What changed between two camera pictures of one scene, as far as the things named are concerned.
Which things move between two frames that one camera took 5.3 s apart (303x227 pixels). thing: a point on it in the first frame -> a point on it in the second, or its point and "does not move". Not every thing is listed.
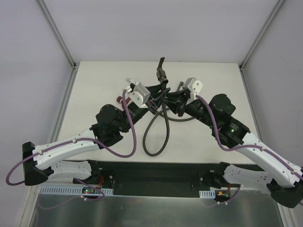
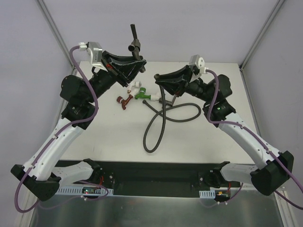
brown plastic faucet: (120, 99) does not move
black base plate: (160, 178) does not move
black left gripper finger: (153, 103) -> (126, 71)
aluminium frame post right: (246, 58) does not move
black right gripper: (179, 107) -> (186, 78)
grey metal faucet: (161, 74) -> (136, 47)
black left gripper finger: (154, 89) -> (114, 59)
